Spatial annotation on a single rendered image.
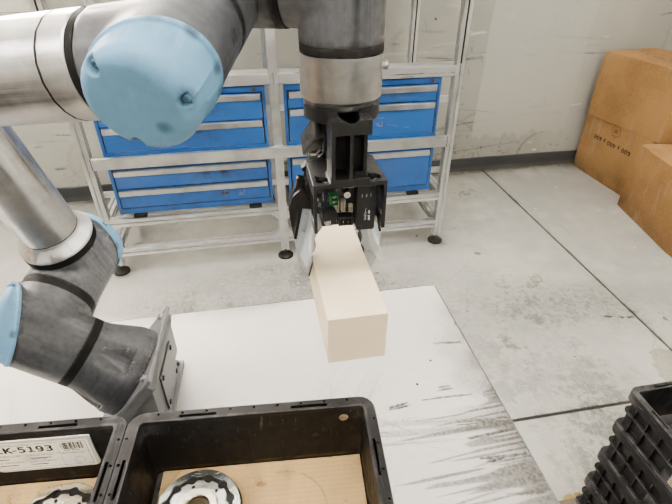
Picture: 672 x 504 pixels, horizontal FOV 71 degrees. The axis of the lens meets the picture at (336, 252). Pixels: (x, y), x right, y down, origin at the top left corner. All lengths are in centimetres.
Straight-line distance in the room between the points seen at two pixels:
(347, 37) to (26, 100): 24
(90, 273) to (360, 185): 56
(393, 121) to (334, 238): 175
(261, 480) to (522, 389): 142
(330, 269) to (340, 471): 28
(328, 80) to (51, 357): 60
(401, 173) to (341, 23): 203
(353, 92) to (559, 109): 337
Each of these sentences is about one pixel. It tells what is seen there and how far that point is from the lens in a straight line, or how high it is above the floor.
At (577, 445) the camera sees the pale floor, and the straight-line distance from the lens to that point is 188.
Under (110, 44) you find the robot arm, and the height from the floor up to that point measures 137.
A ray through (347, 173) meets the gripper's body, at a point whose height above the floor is 123.
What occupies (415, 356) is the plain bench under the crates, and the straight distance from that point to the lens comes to 100.
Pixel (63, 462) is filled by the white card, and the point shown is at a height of 87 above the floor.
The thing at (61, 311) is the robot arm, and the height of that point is 93.
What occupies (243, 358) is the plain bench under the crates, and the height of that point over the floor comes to 70.
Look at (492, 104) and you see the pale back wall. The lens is 348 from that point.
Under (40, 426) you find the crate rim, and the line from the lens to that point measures 70.
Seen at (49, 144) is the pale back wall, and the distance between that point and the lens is 334.
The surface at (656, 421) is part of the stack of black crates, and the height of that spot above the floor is 59.
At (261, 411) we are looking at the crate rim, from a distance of 62.
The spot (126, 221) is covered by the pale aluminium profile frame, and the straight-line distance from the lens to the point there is 243.
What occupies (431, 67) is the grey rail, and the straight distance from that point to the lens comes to 227.
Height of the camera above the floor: 142
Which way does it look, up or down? 34 degrees down
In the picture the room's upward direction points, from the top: straight up
